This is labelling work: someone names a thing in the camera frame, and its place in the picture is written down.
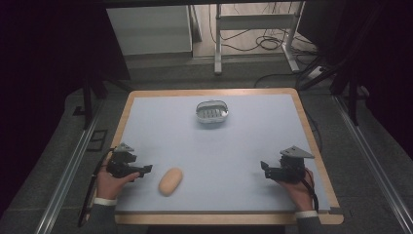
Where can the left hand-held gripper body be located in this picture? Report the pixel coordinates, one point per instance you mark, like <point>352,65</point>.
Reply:
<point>119,161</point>

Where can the person's right hand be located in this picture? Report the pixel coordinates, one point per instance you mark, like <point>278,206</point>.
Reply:
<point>300,191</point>

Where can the person's left hand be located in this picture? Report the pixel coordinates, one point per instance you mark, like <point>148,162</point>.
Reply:
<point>110,185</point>

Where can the grey soap dish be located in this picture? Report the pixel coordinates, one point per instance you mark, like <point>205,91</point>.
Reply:
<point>211,111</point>

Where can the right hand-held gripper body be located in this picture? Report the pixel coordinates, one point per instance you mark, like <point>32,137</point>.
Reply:
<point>290,165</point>

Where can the tan bread roll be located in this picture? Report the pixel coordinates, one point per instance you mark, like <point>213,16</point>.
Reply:
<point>170,181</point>

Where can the white power strip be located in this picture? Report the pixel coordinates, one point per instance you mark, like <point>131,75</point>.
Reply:
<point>315,72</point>

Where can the white metal stand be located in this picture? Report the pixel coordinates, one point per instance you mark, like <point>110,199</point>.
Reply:
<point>256,32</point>

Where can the grey cabinet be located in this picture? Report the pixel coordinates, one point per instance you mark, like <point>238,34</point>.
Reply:
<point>150,31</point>

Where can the light blue table mat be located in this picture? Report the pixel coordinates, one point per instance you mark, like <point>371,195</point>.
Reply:
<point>214,152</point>

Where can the black stand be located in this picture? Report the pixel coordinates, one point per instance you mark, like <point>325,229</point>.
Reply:
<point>92,94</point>
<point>349,87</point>

